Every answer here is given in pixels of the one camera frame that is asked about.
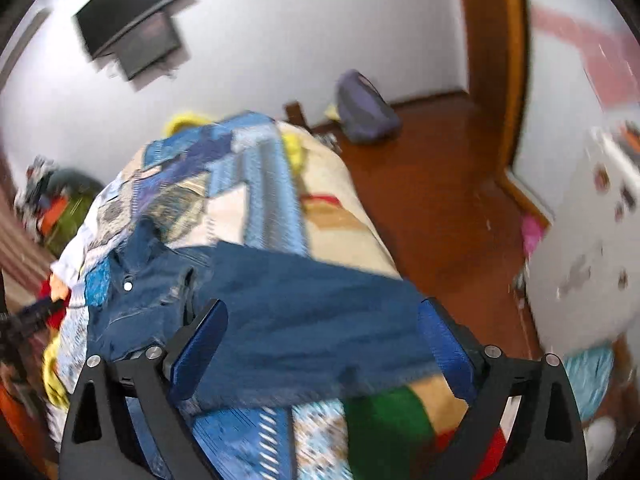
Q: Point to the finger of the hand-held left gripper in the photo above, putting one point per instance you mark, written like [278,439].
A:
[25,320]

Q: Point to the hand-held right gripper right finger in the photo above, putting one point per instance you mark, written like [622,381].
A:
[445,350]

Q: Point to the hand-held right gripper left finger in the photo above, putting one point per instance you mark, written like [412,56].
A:
[200,345]

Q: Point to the blue denim jeans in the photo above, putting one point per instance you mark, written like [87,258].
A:
[300,310]

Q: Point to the pile of colourful clothes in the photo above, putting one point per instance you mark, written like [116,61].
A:
[77,225]

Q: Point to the pile of mixed clothes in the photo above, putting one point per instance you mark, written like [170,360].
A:
[35,180]

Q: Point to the red plush toy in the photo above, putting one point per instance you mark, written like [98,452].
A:
[50,292]

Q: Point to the striped brown curtain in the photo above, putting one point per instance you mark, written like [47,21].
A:
[20,255]

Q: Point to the orange box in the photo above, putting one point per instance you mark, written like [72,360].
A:
[54,212]

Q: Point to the pink object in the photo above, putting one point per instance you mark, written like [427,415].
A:
[531,235]

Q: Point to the dark green bag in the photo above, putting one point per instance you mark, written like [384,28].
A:
[80,180]

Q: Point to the light blue cloth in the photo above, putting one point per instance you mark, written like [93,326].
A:
[592,380]

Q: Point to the white cabinet with stickers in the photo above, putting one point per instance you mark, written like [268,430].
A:
[575,260]

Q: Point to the blue patchwork blanket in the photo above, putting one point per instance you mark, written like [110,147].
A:
[200,170]

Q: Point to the grey purple backpack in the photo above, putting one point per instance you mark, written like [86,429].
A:
[365,115]

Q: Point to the wooden furniture post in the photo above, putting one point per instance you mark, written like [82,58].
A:
[295,112]

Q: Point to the wooden door frame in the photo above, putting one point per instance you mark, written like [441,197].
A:
[492,60]

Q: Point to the black wall television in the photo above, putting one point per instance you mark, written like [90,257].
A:
[130,10]

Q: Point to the pink wall cloth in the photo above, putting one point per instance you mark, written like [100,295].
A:
[600,55]

